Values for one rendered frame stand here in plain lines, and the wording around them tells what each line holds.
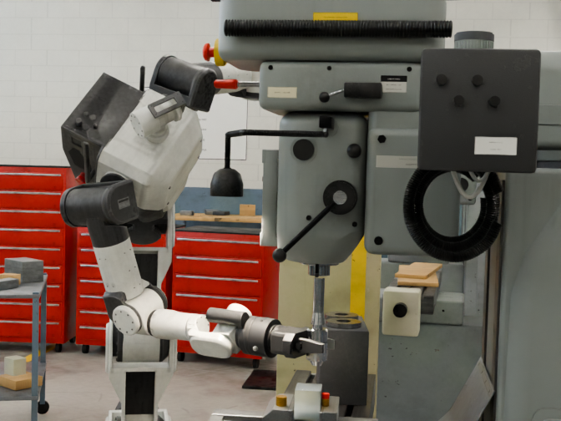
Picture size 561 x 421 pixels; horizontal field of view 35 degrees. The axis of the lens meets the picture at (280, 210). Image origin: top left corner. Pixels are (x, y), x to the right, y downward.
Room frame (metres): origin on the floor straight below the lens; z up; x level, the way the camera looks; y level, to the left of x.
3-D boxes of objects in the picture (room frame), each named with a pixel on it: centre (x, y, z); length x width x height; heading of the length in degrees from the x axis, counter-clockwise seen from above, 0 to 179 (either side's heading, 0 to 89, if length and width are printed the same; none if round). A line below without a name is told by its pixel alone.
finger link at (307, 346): (1.90, -0.07, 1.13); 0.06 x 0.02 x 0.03; 60
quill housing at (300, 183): (1.92, -0.09, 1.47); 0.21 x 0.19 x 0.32; 172
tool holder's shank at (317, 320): (1.92, -0.09, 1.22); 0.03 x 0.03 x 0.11
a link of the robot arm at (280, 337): (1.97, -0.01, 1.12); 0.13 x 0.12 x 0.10; 150
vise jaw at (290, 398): (1.78, -0.01, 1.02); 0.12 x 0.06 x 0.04; 174
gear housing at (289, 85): (1.92, -0.13, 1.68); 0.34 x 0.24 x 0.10; 82
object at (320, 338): (1.92, -0.09, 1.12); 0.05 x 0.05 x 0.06
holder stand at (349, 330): (2.27, -0.17, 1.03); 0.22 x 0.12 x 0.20; 179
